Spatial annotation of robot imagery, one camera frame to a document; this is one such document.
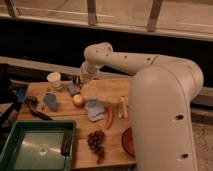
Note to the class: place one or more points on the dark small object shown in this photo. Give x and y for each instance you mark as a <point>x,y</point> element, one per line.
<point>31,101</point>

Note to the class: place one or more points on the wooden table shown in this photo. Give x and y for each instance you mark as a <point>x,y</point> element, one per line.
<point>109,92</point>

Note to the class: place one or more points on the red bowl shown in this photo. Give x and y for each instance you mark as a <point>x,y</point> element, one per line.
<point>127,142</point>

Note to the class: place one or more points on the small metal cup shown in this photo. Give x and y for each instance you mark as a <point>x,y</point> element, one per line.
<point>77,81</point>

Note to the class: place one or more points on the light blue folded cloth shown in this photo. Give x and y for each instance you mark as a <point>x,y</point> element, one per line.
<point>95,109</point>

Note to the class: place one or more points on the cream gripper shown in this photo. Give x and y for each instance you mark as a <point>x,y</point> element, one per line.
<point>84,78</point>

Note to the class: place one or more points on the yellow apple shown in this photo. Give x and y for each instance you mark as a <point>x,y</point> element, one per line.
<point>78,100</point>

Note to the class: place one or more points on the blue object at left edge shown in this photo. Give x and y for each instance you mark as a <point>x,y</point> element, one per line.
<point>20,93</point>

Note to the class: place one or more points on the white paper cup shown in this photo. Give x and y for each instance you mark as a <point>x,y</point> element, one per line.
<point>54,79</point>

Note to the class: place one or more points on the green plastic bin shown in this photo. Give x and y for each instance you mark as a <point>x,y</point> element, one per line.
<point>36,146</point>

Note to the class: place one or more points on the bunch of dark grapes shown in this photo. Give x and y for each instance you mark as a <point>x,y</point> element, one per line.
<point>95,143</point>

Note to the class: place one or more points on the black brush on bin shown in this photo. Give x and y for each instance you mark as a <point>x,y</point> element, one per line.
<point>66,142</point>

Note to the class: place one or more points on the black handled tool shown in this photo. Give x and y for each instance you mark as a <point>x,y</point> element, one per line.
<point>40,115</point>

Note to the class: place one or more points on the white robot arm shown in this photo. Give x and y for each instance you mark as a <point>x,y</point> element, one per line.
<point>159,104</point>

